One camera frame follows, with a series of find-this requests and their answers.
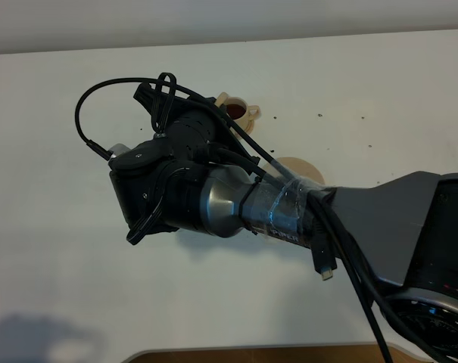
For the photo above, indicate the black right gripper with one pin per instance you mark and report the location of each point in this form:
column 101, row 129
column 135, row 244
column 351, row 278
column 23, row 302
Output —
column 188, row 128

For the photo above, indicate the beige ceramic teapot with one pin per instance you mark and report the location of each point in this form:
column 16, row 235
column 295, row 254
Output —
column 222, row 100

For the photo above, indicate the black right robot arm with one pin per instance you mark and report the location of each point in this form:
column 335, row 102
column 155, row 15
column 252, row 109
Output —
column 398, row 241

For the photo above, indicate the large beige teapot saucer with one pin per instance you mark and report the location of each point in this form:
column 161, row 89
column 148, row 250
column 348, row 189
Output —
column 297, row 167

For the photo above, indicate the far beige teacup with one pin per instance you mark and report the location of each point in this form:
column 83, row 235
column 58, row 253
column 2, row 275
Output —
column 241, row 112

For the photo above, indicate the far small beige saucer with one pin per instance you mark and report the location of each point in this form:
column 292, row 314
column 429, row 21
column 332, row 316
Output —
column 248, row 129

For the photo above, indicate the brown wooden board edge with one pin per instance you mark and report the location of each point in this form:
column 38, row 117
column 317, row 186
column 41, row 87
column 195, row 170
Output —
column 348, row 353

